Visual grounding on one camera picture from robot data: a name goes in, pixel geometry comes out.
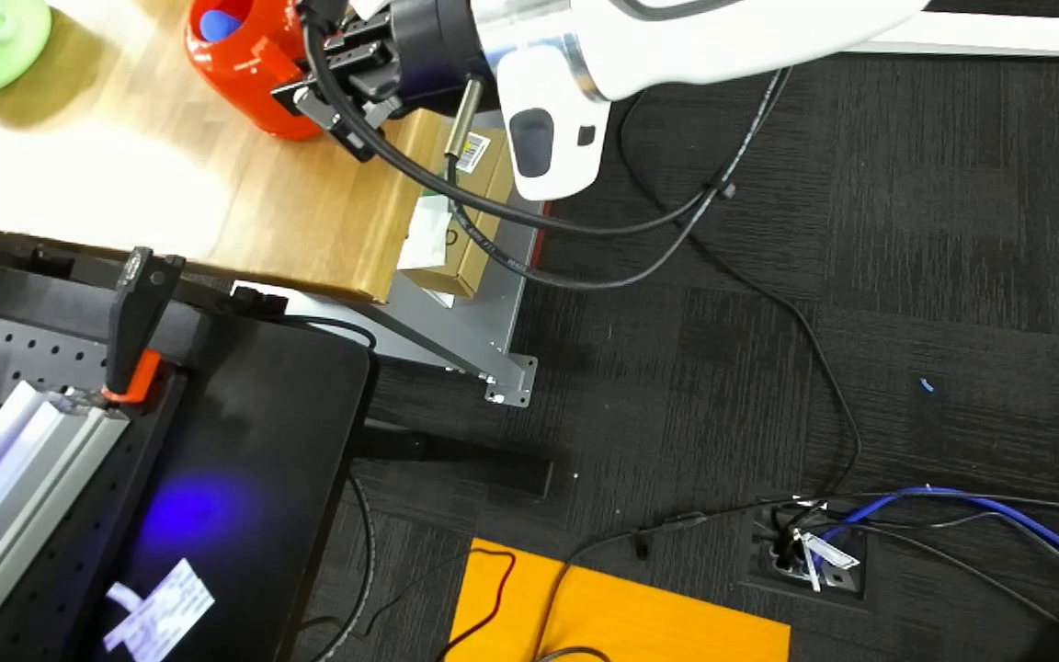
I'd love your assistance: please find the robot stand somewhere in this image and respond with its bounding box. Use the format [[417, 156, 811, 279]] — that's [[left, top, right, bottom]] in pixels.
[[0, 216, 556, 662]]

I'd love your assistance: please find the red pot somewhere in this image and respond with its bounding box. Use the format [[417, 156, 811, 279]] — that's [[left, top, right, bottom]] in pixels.
[[184, 0, 330, 142]]

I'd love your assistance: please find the blue object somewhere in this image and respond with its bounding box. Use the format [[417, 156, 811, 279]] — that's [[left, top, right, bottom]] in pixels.
[[199, 8, 243, 44]]

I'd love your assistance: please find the red cable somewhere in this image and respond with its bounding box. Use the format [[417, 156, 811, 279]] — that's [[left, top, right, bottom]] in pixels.
[[436, 546, 518, 662]]

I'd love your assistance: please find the blue cable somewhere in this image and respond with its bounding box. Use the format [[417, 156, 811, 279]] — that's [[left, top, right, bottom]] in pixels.
[[819, 485, 1059, 588]]

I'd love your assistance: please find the aluminium extrusion bar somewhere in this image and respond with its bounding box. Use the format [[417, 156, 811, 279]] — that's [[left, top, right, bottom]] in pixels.
[[0, 380, 132, 662]]

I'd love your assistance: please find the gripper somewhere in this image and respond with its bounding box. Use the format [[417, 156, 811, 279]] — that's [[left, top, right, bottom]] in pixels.
[[271, 0, 495, 164]]

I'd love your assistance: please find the floor socket box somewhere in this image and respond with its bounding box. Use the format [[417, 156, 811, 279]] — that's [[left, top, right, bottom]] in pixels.
[[739, 499, 872, 610]]

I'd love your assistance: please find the black and orange clamp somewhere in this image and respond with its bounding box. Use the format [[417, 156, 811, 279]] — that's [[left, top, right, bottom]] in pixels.
[[101, 246, 187, 407]]

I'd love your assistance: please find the orange floor mat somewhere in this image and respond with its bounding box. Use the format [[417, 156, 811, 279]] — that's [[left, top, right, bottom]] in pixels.
[[444, 538, 793, 662]]

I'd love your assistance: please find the cardboard box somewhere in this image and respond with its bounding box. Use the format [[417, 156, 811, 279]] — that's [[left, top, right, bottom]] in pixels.
[[395, 124, 518, 301]]

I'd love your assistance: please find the black cable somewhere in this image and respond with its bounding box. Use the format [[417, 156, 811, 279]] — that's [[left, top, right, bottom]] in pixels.
[[307, 472, 378, 662], [529, 501, 829, 662], [620, 68, 863, 505]]

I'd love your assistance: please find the white rail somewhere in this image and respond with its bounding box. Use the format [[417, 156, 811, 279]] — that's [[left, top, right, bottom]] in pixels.
[[847, 14, 1059, 59]]

